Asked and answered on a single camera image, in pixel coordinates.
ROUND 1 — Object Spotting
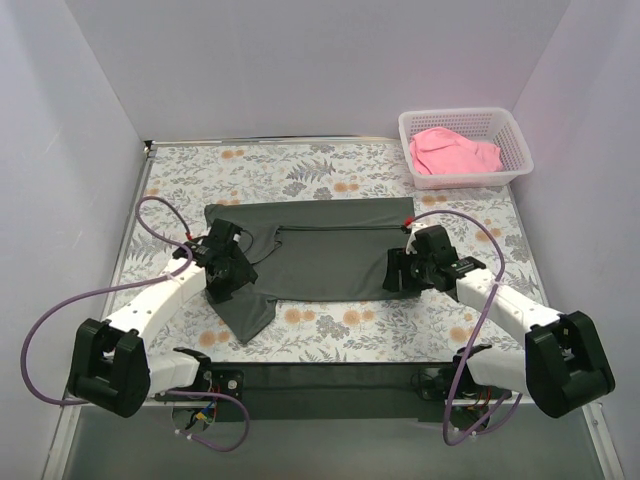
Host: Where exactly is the dark grey t shirt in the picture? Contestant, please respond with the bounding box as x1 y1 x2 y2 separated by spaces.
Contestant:
204 197 414 343

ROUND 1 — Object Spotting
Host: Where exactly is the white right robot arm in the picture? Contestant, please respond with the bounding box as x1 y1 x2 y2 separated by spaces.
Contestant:
383 248 615 418

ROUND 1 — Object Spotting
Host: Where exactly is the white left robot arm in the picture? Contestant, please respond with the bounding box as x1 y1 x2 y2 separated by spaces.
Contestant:
67 240 257 418

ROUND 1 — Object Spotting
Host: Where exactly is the floral patterned table mat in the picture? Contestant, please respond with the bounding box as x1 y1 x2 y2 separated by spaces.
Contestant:
119 141 545 362

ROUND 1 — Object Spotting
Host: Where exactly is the pink t shirt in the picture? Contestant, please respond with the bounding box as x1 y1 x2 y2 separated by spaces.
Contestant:
409 127 503 175

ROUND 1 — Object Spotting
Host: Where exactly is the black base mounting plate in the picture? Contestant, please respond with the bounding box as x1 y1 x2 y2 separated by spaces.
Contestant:
196 362 455 422

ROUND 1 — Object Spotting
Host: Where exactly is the white plastic laundry basket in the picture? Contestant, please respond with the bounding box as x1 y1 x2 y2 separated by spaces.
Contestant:
398 107 534 190

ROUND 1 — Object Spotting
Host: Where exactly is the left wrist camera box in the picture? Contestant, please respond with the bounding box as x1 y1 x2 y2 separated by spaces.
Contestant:
202 218 242 251

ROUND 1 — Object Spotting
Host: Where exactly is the aluminium frame rail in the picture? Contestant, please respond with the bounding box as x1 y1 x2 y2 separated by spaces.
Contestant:
62 363 600 409

